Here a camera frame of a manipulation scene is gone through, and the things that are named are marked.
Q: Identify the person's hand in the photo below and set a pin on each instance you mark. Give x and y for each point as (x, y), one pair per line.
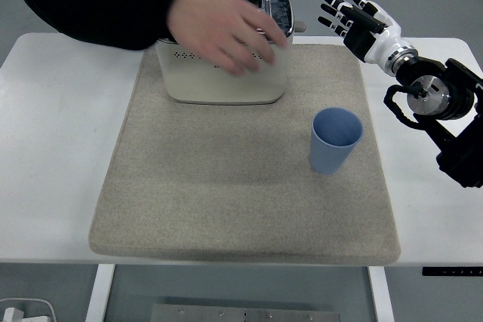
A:
(215, 28)

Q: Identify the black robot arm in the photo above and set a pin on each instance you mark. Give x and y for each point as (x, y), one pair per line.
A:
(458, 88)

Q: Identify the cream toaster with chrome top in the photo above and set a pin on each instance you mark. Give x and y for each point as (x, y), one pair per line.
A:
(226, 88)

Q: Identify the white table leg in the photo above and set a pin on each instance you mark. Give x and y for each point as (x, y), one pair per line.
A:
(99, 293)
(381, 295)

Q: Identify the white tray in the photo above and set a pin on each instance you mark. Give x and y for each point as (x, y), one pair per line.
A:
(35, 308)

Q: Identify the black table control panel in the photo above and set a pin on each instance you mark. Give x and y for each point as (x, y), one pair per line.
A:
(453, 271)

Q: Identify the grey metal plate with screws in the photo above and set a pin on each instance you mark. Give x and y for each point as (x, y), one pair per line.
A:
(245, 314)

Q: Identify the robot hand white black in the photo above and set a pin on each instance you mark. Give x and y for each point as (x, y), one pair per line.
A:
(381, 41)

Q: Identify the blue plastic cup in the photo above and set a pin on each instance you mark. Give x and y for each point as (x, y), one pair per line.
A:
(328, 152)

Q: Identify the beige fabric table mat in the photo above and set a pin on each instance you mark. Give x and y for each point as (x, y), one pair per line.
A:
(234, 194)

